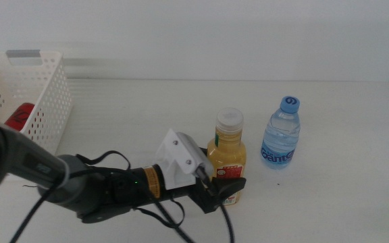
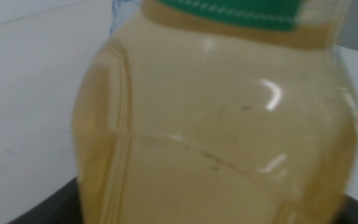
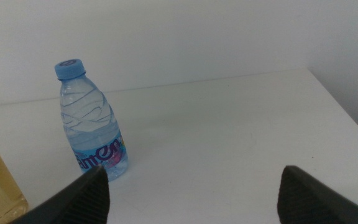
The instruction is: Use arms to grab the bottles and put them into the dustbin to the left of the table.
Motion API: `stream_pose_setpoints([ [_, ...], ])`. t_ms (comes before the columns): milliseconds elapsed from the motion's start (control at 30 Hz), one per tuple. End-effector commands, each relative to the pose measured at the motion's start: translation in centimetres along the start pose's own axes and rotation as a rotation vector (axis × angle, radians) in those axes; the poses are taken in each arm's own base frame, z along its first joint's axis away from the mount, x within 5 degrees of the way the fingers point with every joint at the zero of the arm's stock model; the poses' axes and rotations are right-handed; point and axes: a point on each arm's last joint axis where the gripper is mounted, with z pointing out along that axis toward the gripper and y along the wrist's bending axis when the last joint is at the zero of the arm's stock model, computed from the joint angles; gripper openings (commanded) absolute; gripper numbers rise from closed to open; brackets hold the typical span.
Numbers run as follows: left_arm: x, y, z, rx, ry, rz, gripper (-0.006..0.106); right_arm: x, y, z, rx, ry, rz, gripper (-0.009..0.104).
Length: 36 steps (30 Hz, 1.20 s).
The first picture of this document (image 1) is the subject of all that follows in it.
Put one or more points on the red soda can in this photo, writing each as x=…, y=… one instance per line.
x=19, y=116

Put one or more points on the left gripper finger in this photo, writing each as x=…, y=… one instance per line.
x=230, y=186
x=203, y=152

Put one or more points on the thin black thread scrap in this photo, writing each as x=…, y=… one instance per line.
x=29, y=185

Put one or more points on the yellow juice bottle white cap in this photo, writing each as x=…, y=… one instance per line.
x=226, y=152

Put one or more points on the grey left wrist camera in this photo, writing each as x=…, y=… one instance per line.
x=194, y=152

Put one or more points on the white perforated plastic basket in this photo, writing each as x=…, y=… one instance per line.
x=51, y=101

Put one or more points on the clear water bottle blue cap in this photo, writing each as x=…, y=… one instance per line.
x=280, y=141

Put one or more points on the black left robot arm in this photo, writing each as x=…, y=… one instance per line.
x=22, y=158

